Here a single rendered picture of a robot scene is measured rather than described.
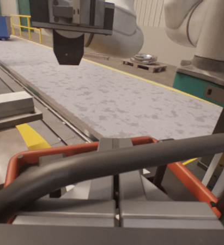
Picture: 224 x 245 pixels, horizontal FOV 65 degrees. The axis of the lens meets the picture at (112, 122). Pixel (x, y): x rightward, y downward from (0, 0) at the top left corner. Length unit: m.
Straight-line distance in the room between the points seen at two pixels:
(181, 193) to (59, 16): 0.27
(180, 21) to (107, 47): 0.32
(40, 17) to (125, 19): 0.26
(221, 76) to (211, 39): 0.11
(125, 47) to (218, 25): 0.26
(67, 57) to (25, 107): 1.02
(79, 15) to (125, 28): 0.30
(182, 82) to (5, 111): 1.09
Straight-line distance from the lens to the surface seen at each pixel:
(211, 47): 0.61
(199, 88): 0.62
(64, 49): 0.39
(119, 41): 0.52
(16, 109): 1.36
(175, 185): 0.23
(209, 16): 0.63
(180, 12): 0.74
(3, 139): 1.22
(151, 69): 5.15
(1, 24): 9.61
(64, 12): 0.28
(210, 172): 0.92
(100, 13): 0.23
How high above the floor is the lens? 0.95
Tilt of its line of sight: 28 degrees down
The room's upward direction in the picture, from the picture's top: 7 degrees clockwise
